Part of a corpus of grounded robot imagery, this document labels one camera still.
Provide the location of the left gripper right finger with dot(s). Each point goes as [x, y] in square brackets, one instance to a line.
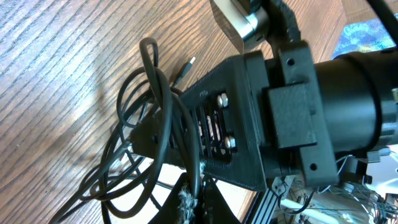
[213, 206]

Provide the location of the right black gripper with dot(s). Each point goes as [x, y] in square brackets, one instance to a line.
[258, 119]

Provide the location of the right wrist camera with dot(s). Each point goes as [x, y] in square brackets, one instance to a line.
[248, 23]

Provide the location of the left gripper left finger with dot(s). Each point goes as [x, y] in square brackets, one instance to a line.
[179, 205]

